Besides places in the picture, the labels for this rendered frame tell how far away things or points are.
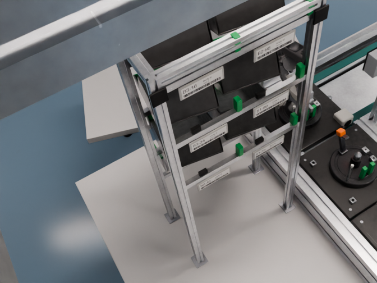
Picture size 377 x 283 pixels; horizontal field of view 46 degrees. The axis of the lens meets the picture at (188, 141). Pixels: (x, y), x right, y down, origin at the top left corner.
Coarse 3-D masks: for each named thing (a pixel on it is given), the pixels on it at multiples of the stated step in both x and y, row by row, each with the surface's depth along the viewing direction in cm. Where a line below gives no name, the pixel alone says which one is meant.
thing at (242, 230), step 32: (128, 160) 158; (96, 192) 152; (128, 192) 151; (192, 192) 148; (224, 192) 147; (256, 192) 145; (96, 224) 145; (128, 224) 144; (160, 224) 143; (224, 224) 140; (256, 224) 139; (288, 224) 138; (128, 256) 138; (160, 256) 136; (224, 256) 134; (256, 256) 133; (288, 256) 132; (320, 256) 131
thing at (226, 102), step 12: (228, 96) 123; (240, 96) 121; (252, 96) 116; (228, 108) 117; (252, 108) 102; (240, 120) 103; (252, 120) 104; (264, 120) 104; (276, 120) 105; (228, 132) 103; (240, 132) 104
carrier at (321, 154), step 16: (352, 128) 142; (320, 144) 140; (336, 144) 139; (352, 144) 139; (368, 144) 138; (304, 160) 137; (320, 160) 137; (336, 160) 134; (352, 160) 129; (368, 160) 133; (320, 176) 134; (336, 176) 131; (352, 176) 130; (368, 176) 130; (336, 192) 130; (352, 192) 129; (368, 192) 129; (352, 208) 127; (368, 208) 128
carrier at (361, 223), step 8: (376, 208) 126; (360, 216) 125; (368, 216) 125; (376, 216) 124; (352, 224) 125; (360, 224) 124; (368, 224) 123; (376, 224) 123; (360, 232) 123; (368, 232) 122; (376, 232) 122; (368, 240) 121; (376, 240) 121; (376, 248) 119
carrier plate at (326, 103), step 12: (312, 84) 154; (324, 96) 151; (276, 108) 150; (324, 108) 148; (336, 108) 147; (324, 120) 145; (288, 132) 144; (312, 132) 143; (324, 132) 142; (288, 144) 141; (312, 144) 141
